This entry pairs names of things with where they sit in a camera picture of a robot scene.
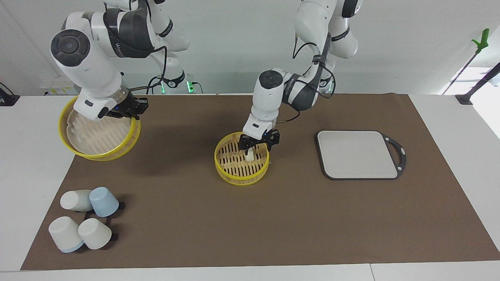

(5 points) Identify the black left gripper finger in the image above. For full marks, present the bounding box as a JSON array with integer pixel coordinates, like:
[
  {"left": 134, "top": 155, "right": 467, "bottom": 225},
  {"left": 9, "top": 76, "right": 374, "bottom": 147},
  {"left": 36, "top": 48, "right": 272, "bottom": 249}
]
[
  {"left": 239, "top": 134, "right": 258, "bottom": 152},
  {"left": 257, "top": 130, "right": 280, "bottom": 157}
]

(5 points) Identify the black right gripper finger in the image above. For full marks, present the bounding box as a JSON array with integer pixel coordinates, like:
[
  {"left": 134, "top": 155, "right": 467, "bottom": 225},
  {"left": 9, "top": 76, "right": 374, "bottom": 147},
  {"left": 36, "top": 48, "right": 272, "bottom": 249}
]
[
  {"left": 129, "top": 96, "right": 149, "bottom": 118},
  {"left": 105, "top": 102, "right": 135, "bottom": 120}
]

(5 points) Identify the yellow bowl with paper liner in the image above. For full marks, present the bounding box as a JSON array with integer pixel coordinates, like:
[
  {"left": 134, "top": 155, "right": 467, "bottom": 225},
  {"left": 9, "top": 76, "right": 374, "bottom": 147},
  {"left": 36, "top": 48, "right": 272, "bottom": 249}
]
[{"left": 59, "top": 96, "right": 141, "bottom": 162}]

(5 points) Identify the yellow bamboo steamer base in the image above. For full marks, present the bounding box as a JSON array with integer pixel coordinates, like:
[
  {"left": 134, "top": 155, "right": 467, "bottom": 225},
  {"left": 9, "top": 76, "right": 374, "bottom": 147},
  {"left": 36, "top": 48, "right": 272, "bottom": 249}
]
[{"left": 214, "top": 132, "right": 270, "bottom": 186}]

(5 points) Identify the white box yellow label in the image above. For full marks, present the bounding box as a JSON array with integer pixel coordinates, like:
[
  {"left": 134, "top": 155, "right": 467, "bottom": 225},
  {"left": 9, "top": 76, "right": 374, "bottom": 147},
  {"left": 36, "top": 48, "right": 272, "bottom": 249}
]
[{"left": 41, "top": 80, "right": 79, "bottom": 96}]

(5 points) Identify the brown table mat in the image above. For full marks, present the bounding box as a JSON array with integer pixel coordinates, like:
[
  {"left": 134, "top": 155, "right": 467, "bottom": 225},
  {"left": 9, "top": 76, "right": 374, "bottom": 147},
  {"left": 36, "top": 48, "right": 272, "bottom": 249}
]
[{"left": 20, "top": 93, "right": 500, "bottom": 271}]

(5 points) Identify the grey cutting board dark rim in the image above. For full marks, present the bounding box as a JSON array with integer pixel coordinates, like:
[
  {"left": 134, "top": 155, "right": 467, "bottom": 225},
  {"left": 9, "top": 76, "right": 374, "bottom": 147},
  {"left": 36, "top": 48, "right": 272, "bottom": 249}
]
[{"left": 315, "top": 130, "right": 407, "bottom": 181}]

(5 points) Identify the light blue plastic cup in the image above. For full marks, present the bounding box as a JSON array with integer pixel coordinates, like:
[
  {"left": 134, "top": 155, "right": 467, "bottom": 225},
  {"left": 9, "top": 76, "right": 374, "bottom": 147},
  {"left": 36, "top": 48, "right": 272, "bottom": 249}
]
[{"left": 89, "top": 187, "right": 120, "bottom": 217}]

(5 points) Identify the white cup blue rim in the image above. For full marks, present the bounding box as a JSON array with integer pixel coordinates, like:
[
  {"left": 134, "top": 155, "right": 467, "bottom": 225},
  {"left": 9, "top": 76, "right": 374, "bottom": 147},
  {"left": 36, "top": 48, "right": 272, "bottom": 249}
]
[
  {"left": 48, "top": 216, "right": 84, "bottom": 253},
  {"left": 60, "top": 190, "right": 94, "bottom": 212}
]

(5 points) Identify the black cup rack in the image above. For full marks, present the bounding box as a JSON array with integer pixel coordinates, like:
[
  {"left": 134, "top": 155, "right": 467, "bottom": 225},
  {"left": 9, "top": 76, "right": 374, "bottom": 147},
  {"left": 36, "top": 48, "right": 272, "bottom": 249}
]
[{"left": 83, "top": 202, "right": 125, "bottom": 241}]

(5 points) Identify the white plastic cup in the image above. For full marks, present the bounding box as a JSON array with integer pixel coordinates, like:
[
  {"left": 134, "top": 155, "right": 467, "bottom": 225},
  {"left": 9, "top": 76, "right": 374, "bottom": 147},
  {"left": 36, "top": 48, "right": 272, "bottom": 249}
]
[{"left": 78, "top": 218, "right": 113, "bottom": 250}]

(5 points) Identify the black pole with base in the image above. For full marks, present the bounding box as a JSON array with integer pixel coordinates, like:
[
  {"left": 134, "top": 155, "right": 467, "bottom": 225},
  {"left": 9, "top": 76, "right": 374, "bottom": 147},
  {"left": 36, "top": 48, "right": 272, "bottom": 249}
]
[{"left": 455, "top": 62, "right": 500, "bottom": 105}]

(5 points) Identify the green-tipped thin stick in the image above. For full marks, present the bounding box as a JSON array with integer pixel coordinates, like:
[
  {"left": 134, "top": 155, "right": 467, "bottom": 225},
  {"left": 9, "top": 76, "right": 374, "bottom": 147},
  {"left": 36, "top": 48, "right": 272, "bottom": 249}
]
[{"left": 441, "top": 28, "right": 490, "bottom": 95}]

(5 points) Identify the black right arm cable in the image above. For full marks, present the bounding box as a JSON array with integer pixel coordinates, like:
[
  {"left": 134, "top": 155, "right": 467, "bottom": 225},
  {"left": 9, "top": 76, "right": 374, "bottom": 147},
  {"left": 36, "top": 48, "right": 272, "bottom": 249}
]
[{"left": 129, "top": 45, "right": 168, "bottom": 95}]

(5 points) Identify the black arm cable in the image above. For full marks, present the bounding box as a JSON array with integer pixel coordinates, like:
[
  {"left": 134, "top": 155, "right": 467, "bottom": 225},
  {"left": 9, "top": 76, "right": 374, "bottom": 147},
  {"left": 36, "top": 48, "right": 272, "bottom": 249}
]
[
  {"left": 278, "top": 33, "right": 336, "bottom": 123},
  {"left": 129, "top": 45, "right": 168, "bottom": 95}
]

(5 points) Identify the black device with cable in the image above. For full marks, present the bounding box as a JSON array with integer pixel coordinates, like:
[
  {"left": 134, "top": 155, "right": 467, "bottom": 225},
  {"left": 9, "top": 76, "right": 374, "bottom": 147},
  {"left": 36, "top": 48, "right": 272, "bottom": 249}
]
[{"left": 0, "top": 83, "right": 20, "bottom": 107}]

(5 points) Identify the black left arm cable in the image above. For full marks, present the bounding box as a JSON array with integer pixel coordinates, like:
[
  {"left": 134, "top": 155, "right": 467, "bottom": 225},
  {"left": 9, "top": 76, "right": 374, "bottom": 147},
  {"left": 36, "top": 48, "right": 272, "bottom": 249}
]
[{"left": 278, "top": 33, "right": 336, "bottom": 123}]

